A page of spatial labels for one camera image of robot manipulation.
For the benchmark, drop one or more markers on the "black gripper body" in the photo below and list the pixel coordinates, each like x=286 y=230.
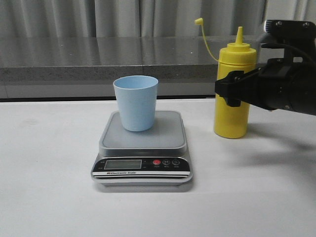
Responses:
x=289 y=82

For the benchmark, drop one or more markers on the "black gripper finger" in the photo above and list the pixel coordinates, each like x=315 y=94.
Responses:
x=232 y=88

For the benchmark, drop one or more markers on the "light blue plastic cup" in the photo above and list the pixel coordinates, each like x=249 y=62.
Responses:
x=136 y=97

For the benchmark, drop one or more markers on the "silver electronic kitchen scale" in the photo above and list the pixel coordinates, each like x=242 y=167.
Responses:
x=155 y=160

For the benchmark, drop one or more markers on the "grey stone counter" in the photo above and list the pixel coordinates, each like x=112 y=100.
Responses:
x=70 y=68

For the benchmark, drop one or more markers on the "grey curtain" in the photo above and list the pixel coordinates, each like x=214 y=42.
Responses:
x=127 y=18

